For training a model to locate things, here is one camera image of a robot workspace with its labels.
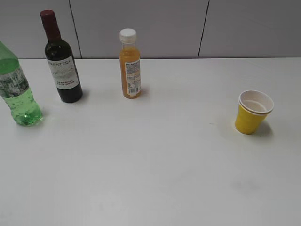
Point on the yellow paper cup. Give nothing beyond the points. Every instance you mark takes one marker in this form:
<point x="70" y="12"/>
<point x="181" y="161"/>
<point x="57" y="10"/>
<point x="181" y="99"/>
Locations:
<point x="254" y="106"/>

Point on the green sprite bottle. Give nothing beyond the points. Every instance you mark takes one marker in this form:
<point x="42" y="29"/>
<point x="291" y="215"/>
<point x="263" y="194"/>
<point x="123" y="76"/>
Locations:
<point x="15" y="90"/>

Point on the orange juice bottle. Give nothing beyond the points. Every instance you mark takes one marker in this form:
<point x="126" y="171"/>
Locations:
<point x="130" y="68"/>

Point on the dark red wine bottle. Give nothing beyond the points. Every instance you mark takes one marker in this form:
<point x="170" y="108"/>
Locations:
<point x="60" y="60"/>

